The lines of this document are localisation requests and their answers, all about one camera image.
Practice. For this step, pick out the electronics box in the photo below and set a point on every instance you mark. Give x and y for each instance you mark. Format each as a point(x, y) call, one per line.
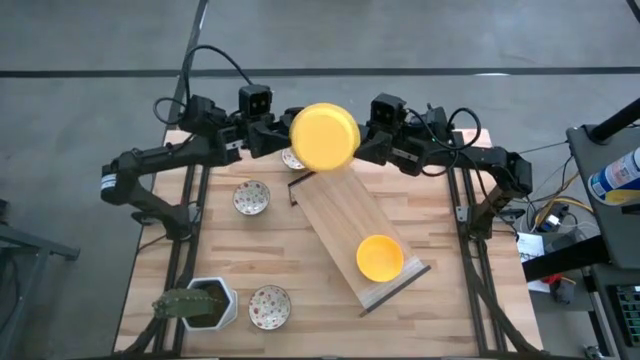
point(627, 310)

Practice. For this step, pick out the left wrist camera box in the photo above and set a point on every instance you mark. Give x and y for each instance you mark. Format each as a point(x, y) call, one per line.
point(255, 101)

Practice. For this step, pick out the white hexagonal plant pot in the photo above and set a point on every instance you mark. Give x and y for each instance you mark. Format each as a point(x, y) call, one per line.
point(231, 307)

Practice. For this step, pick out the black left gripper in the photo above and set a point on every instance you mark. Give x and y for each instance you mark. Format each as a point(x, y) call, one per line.
point(267, 139)

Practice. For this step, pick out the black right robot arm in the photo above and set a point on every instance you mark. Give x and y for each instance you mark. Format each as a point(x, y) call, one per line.
point(495, 160)

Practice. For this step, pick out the black cart pole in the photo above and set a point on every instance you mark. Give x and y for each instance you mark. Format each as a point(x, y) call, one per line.
point(615, 121)

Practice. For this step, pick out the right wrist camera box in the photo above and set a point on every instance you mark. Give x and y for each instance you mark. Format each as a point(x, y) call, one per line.
point(387, 110)

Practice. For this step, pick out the yellow plastic bowl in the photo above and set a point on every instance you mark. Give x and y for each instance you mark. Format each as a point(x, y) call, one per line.
point(380, 258)
point(325, 136)

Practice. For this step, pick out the white paper leaflet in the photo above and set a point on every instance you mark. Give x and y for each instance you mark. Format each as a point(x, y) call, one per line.
point(530, 245)

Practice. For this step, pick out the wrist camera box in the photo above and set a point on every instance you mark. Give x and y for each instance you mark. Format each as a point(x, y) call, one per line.
point(387, 110)
point(255, 101)

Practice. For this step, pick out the black cart crossbar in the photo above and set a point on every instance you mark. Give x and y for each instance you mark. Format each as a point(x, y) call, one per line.
point(565, 260)

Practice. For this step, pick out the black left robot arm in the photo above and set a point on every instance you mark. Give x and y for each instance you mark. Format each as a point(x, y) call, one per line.
point(165, 154)

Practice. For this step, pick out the green cactus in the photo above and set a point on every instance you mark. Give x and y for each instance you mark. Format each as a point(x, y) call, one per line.
point(185, 302)

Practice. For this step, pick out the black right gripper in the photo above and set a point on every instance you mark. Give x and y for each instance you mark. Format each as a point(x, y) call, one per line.
point(387, 150)

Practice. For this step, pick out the raised wooden shelf board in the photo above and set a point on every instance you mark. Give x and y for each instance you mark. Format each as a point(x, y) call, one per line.
point(345, 215)

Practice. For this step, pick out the floral ceramic mini bowl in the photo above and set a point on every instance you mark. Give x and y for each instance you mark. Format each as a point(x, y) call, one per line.
point(290, 161)
point(251, 197)
point(269, 307)

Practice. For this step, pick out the grey metal stand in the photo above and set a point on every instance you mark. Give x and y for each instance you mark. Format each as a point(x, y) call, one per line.
point(35, 245)

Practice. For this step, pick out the grey metal bracket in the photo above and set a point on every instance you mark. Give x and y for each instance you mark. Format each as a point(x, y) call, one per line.
point(463, 214)

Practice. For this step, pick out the grey cart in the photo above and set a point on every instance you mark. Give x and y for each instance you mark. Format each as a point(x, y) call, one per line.
point(615, 230)

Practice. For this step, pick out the red floor object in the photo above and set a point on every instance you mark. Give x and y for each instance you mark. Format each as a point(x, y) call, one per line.
point(552, 279)

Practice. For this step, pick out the white blue spray can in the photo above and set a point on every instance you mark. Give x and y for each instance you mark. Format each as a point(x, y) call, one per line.
point(617, 175)

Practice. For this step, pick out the black aluminium table frame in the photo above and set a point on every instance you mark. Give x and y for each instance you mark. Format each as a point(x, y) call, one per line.
point(173, 260)

